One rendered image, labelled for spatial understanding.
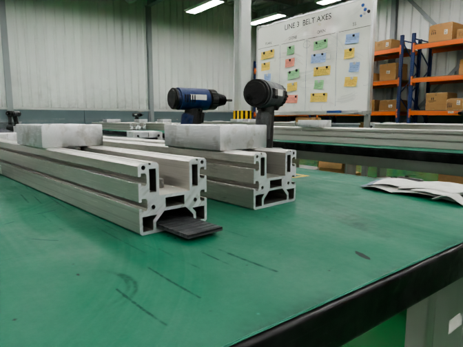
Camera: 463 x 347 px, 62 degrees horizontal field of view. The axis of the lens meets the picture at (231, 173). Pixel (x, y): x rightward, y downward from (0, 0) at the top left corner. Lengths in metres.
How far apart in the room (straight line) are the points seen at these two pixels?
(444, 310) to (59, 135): 0.72
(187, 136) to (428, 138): 1.45
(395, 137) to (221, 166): 1.50
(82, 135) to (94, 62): 12.27
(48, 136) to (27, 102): 11.71
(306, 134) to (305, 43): 1.92
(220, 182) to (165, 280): 0.31
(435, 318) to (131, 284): 0.53
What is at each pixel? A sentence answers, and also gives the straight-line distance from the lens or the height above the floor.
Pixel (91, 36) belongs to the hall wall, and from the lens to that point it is 13.14.
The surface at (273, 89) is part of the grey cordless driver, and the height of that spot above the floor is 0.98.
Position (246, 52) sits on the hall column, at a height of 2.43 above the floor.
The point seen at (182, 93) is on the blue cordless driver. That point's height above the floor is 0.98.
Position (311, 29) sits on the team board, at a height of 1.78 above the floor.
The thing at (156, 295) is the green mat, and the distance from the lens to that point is 0.32.
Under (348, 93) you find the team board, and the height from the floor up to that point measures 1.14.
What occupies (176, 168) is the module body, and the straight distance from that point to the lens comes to 0.51.
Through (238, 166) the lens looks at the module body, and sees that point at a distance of 0.59.
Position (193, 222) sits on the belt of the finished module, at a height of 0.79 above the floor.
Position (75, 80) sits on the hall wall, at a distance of 12.82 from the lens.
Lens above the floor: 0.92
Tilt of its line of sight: 8 degrees down
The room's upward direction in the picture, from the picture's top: straight up
